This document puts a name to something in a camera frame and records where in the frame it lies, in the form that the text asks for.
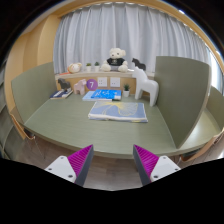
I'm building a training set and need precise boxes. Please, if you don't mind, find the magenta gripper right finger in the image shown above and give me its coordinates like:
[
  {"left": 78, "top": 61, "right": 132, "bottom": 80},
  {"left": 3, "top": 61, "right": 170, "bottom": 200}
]
[{"left": 133, "top": 145, "right": 180, "bottom": 186}]

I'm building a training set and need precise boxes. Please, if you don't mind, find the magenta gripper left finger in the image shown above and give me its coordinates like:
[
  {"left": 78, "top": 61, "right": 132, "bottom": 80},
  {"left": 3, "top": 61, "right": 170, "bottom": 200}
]
[{"left": 46, "top": 145, "right": 94, "bottom": 186}]

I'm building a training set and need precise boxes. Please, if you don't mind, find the folded blue yellow towel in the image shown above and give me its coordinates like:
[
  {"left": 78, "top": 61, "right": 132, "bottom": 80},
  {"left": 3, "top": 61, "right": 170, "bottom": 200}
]
[{"left": 88, "top": 101, "right": 148, "bottom": 123}]

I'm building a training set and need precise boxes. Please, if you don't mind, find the wooden chair right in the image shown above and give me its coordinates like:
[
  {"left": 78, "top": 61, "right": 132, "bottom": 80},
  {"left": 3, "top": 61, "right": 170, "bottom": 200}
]
[{"left": 178, "top": 128, "right": 224, "bottom": 164}]

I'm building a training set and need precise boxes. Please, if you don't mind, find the wooden chair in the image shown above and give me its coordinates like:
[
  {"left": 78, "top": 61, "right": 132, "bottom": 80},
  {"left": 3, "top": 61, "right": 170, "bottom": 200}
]
[
  {"left": 9, "top": 113, "right": 46, "bottom": 160},
  {"left": 178, "top": 128, "right": 224, "bottom": 164}
]

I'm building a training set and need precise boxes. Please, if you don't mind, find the wooden chair left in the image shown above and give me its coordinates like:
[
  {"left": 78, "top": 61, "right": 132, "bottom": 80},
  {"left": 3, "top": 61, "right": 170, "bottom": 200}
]
[{"left": 9, "top": 113, "right": 46, "bottom": 160}]

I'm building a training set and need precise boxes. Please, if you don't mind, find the light blue book underneath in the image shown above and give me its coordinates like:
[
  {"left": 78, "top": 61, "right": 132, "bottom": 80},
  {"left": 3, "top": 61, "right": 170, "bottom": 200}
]
[{"left": 82, "top": 91, "right": 112, "bottom": 101}]

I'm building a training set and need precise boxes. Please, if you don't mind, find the dark book with white cover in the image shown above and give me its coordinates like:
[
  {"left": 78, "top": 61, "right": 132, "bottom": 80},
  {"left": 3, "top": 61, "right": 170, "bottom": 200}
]
[{"left": 50, "top": 90, "right": 73, "bottom": 99}]

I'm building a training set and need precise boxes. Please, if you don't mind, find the small potted plant on desk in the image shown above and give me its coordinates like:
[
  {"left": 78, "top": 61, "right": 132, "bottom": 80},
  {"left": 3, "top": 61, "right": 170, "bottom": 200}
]
[{"left": 123, "top": 84, "right": 130, "bottom": 97}]

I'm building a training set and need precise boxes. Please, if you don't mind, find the pink wooden horse figure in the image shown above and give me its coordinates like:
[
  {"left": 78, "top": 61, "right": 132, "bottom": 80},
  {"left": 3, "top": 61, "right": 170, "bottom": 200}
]
[{"left": 73, "top": 79, "right": 86, "bottom": 95}]

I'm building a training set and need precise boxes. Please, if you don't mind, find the blue book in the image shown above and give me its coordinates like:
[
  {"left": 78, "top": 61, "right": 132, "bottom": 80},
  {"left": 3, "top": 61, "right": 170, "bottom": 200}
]
[{"left": 92, "top": 89, "right": 121, "bottom": 100}]

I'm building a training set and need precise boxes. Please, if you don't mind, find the dark grey horse figure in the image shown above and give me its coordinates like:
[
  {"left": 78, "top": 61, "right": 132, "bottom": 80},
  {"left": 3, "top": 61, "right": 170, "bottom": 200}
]
[{"left": 58, "top": 78, "right": 71, "bottom": 90}]

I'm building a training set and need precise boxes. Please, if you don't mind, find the white wooden horse figure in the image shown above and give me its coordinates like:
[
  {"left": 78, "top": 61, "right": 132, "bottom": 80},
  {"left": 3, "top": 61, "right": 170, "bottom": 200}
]
[{"left": 132, "top": 67, "right": 159, "bottom": 106}]

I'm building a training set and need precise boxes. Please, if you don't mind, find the purple round number sign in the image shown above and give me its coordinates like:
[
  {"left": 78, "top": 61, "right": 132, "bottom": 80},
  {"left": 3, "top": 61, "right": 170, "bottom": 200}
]
[{"left": 86, "top": 79, "right": 98, "bottom": 90}]

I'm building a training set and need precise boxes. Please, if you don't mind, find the green right divider panel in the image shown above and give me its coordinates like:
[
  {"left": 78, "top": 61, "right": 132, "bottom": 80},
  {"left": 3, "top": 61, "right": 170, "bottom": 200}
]
[{"left": 154, "top": 56, "right": 211, "bottom": 148}]

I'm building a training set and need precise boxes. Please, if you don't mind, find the green divider panel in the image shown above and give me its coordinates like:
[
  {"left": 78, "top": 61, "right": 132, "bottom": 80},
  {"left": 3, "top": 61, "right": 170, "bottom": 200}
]
[
  {"left": 11, "top": 62, "right": 57, "bottom": 123},
  {"left": 154, "top": 56, "right": 211, "bottom": 148}
]

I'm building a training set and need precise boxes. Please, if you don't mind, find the green left divider panel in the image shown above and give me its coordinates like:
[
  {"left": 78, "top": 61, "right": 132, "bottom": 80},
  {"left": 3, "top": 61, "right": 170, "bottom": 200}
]
[{"left": 11, "top": 62, "right": 57, "bottom": 123}]

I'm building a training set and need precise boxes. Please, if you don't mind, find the cream plush toy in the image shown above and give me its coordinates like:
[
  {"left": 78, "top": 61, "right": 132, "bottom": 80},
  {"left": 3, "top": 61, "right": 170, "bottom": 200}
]
[{"left": 68, "top": 62, "right": 82, "bottom": 74}]

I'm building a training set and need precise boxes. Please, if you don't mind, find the small black horse figure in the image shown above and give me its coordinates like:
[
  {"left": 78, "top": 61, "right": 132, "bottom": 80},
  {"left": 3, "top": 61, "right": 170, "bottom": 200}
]
[{"left": 132, "top": 58, "right": 146, "bottom": 71}]

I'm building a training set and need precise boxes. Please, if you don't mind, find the small potted plant left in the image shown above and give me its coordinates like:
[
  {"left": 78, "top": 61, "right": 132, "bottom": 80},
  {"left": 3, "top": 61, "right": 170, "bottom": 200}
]
[{"left": 86, "top": 63, "right": 92, "bottom": 72}]

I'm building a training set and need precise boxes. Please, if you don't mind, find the small potted plant right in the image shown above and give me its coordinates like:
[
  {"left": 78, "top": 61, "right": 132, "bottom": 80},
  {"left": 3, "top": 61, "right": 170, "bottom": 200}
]
[{"left": 94, "top": 62, "right": 100, "bottom": 72}]

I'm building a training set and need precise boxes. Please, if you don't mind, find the cream teddy bear black shirt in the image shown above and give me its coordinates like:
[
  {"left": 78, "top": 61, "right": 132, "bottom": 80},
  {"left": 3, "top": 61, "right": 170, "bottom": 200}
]
[{"left": 101, "top": 48, "right": 128, "bottom": 73}]

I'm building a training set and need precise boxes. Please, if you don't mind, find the grey white curtain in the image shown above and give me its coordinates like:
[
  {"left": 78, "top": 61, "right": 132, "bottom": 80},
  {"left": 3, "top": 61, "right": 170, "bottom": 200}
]
[{"left": 53, "top": 3, "right": 210, "bottom": 73}]

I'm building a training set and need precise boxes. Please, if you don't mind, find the white wall socket left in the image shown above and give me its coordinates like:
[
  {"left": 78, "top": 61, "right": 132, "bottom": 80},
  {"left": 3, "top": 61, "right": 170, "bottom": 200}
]
[{"left": 98, "top": 77, "right": 107, "bottom": 87}]

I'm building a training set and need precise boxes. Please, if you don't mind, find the white wall socket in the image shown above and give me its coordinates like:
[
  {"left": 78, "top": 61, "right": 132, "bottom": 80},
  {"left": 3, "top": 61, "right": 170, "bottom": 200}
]
[
  {"left": 98, "top": 77, "right": 107, "bottom": 87},
  {"left": 110, "top": 77, "right": 120, "bottom": 88}
]

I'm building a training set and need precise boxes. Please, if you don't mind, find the white wall socket right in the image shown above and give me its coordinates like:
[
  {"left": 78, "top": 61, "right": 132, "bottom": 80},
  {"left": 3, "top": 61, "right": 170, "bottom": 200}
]
[{"left": 110, "top": 77, "right": 120, "bottom": 88}]

